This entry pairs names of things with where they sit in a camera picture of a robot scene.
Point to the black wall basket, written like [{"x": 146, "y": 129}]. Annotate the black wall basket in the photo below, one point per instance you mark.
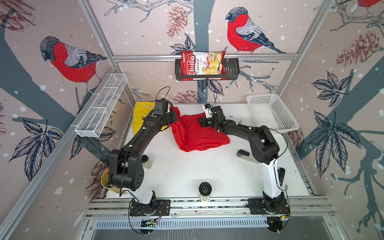
[{"x": 230, "y": 66}]

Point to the red chips bag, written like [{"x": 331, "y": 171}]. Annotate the red chips bag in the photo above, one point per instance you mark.
[{"x": 201, "y": 63}]

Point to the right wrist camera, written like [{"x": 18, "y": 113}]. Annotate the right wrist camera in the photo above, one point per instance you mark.
[{"x": 208, "y": 110}]

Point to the small black-lid jar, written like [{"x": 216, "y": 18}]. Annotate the small black-lid jar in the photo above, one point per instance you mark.
[{"x": 146, "y": 162}]

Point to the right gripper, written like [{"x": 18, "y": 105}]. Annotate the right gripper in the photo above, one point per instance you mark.
[{"x": 202, "y": 123}]

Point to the grey stapler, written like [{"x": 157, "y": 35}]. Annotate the grey stapler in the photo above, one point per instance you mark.
[{"x": 246, "y": 156}]

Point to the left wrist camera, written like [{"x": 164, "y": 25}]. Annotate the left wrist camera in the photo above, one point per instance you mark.
[{"x": 161, "y": 107}]

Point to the black round camera knob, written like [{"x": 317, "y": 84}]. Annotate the black round camera knob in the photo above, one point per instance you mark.
[{"x": 205, "y": 190}]

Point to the white plastic basket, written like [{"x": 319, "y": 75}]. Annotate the white plastic basket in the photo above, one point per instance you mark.
[{"x": 271, "y": 111}]

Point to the red shorts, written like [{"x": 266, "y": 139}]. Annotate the red shorts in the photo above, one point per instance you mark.
[{"x": 190, "y": 136}]

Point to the small black device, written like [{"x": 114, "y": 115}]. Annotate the small black device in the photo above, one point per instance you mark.
[{"x": 281, "y": 175}]

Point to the white wire mesh shelf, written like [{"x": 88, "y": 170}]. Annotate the white wire mesh shelf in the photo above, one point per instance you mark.
[{"x": 100, "y": 110}]

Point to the yellow shorts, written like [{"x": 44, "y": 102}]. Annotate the yellow shorts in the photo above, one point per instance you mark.
[{"x": 141, "y": 111}]

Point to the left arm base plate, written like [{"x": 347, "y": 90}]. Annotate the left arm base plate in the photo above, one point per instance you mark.
[{"x": 157, "y": 208}]

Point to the yellow marker cup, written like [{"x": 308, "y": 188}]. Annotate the yellow marker cup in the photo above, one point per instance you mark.
[{"x": 105, "y": 182}]

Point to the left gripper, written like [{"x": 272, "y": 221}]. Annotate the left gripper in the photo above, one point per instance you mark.
[{"x": 174, "y": 118}]

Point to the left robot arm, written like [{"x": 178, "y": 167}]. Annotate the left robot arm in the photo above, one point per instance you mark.
[{"x": 126, "y": 171}]

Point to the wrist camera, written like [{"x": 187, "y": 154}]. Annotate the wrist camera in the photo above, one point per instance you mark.
[
  {"x": 161, "y": 107},
  {"x": 208, "y": 110}
]

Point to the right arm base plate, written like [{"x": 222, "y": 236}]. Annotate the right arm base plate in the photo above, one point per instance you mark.
[{"x": 267, "y": 207}]

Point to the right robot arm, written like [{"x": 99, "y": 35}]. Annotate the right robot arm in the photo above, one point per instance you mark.
[{"x": 264, "y": 150}]

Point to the aluminium front rail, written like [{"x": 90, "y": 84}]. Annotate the aluminium front rail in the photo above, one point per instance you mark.
[{"x": 215, "y": 207}]

